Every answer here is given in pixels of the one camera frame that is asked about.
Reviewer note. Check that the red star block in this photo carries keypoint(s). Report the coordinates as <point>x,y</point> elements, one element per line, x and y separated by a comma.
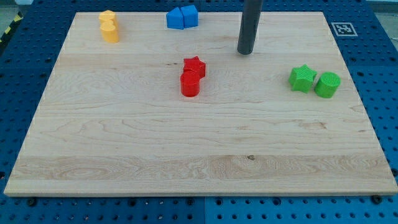
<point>196,65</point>

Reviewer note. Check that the green star block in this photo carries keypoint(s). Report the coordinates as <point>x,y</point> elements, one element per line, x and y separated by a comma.
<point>301,78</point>

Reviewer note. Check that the red cylinder block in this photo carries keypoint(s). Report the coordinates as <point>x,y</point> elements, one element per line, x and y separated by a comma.
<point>190,83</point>

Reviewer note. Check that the light wooden board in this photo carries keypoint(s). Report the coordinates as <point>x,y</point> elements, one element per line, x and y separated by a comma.
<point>112,121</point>

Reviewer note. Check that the blue triangular block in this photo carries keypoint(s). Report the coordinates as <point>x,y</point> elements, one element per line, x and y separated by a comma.
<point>174,19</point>

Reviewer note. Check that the blue cube block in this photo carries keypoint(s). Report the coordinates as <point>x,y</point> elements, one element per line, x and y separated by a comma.
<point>190,16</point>

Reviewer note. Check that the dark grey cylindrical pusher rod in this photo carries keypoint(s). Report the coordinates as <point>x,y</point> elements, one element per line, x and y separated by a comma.
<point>249,24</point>

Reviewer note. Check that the yellow heart block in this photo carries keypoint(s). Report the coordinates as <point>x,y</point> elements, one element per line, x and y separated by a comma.
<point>109,32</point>

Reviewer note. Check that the green cylinder block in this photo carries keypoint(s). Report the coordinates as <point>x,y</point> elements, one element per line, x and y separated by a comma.
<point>327,84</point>

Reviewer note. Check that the yellow pentagon block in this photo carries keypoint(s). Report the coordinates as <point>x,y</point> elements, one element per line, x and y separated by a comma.
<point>108,16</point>

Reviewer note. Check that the white fiducial marker tag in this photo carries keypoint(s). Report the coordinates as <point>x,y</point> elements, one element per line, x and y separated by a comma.
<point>344,29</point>

